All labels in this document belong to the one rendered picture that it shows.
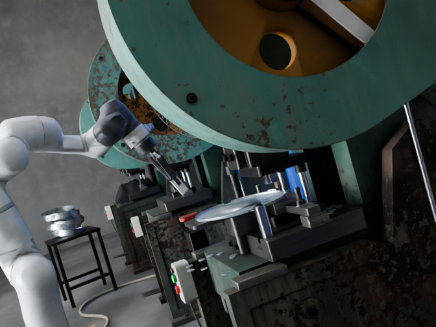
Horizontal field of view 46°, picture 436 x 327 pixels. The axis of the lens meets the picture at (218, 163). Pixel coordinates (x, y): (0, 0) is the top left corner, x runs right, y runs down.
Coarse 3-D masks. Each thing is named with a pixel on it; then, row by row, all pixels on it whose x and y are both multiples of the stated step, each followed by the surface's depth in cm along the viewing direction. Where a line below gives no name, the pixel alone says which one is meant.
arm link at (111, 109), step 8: (104, 104) 176; (112, 104) 176; (120, 104) 178; (104, 112) 174; (112, 112) 175; (120, 112) 177; (128, 112) 179; (104, 120) 170; (112, 120) 171; (120, 120) 173; (128, 120) 178; (136, 120) 181; (96, 128) 171; (104, 128) 169; (112, 128) 170; (120, 128) 172; (128, 128) 177; (96, 136) 172; (104, 136) 169; (112, 136) 170; (120, 136) 172; (104, 144) 173; (112, 144) 174
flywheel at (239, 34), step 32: (192, 0) 114; (224, 0) 116; (256, 0) 117; (288, 0) 114; (320, 0) 116; (352, 0) 127; (384, 0) 127; (224, 32) 116; (256, 32) 118; (288, 32) 120; (320, 32) 122; (352, 32) 119; (256, 64) 118; (320, 64) 122
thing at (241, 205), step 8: (264, 192) 169; (272, 192) 166; (280, 192) 162; (232, 200) 172; (240, 200) 169; (248, 200) 159; (256, 200) 155; (264, 200) 154; (272, 200) 146; (216, 208) 167; (224, 208) 158; (232, 208) 153; (240, 208) 151; (248, 208) 148; (200, 216) 160; (208, 216) 156; (216, 216) 151; (224, 216) 144; (232, 216) 143
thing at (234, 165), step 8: (232, 152) 153; (240, 152) 152; (248, 152) 151; (272, 152) 153; (280, 152) 153; (288, 152) 154; (224, 160) 159; (232, 160) 153; (240, 160) 152; (248, 160) 151; (256, 160) 151; (264, 160) 152; (272, 160) 152; (232, 168) 158; (240, 168) 152
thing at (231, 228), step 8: (240, 216) 152; (248, 216) 153; (192, 224) 150; (200, 224) 147; (208, 224) 147; (232, 224) 152; (240, 224) 152; (248, 224) 153; (256, 224) 153; (232, 232) 154; (240, 232) 152; (248, 232) 153; (232, 240) 157; (240, 240) 152; (232, 248) 160; (240, 248) 152; (248, 248) 153
